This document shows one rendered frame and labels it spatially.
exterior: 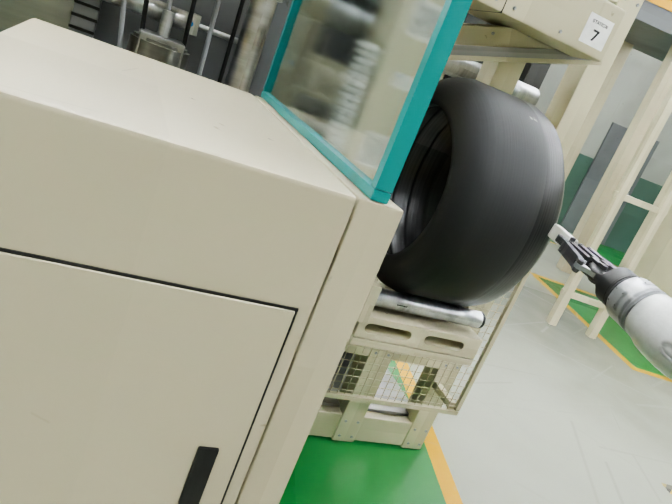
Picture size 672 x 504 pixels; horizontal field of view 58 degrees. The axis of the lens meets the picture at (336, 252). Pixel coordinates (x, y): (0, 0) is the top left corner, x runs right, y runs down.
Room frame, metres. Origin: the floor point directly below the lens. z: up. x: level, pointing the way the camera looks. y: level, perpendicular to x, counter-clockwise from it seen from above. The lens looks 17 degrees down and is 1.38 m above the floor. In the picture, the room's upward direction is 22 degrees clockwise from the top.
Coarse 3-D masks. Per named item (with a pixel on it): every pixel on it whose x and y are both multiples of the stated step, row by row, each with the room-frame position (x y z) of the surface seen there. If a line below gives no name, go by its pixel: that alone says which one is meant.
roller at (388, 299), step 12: (384, 300) 1.35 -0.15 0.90; (396, 300) 1.37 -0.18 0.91; (408, 300) 1.38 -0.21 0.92; (420, 300) 1.41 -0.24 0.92; (432, 300) 1.43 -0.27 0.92; (408, 312) 1.39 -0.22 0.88; (420, 312) 1.40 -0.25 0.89; (432, 312) 1.41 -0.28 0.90; (444, 312) 1.43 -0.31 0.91; (456, 312) 1.44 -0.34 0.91; (468, 312) 1.47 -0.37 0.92; (480, 312) 1.49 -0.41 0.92; (468, 324) 1.46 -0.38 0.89; (480, 324) 1.48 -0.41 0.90
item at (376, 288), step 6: (372, 288) 1.29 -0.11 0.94; (378, 288) 1.30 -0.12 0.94; (372, 294) 1.29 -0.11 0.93; (378, 294) 1.30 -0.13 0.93; (366, 300) 1.29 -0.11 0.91; (372, 300) 1.30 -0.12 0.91; (366, 306) 1.29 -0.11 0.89; (372, 306) 1.30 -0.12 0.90; (366, 312) 1.30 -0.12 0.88; (360, 318) 1.29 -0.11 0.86; (366, 318) 1.30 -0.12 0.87
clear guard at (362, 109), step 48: (336, 0) 0.86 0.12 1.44; (384, 0) 0.70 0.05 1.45; (432, 0) 0.60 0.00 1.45; (288, 48) 1.00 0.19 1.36; (336, 48) 0.80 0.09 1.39; (384, 48) 0.66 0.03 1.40; (432, 48) 0.55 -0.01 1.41; (288, 96) 0.92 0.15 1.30; (336, 96) 0.74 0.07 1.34; (384, 96) 0.62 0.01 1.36; (432, 96) 0.56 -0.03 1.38; (336, 144) 0.69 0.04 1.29; (384, 144) 0.58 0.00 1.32; (384, 192) 0.56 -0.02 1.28
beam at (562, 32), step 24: (480, 0) 1.71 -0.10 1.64; (504, 0) 1.73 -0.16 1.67; (528, 0) 1.76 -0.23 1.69; (552, 0) 1.79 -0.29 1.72; (576, 0) 1.82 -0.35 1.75; (600, 0) 1.85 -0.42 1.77; (504, 24) 1.90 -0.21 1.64; (528, 24) 1.78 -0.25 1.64; (552, 24) 1.80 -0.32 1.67; (576, 24) 1.83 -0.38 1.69; (576, 48) 1.85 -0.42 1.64
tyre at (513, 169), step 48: (480, 96) 1.42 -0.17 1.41; (432, 144) 1.80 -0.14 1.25; (480, 144) 1.33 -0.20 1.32; (528, 144) 1.37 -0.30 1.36; (432, 192) 1.83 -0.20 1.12; (480, 192) 1.28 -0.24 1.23; (528, 192) 1.33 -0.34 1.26; (432, 240) 1.31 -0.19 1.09; (480, 240) 1.28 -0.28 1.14; (528, 240) 1.33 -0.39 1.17; (432, 288) 1.35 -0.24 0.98; (480, 288) 1.36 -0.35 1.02
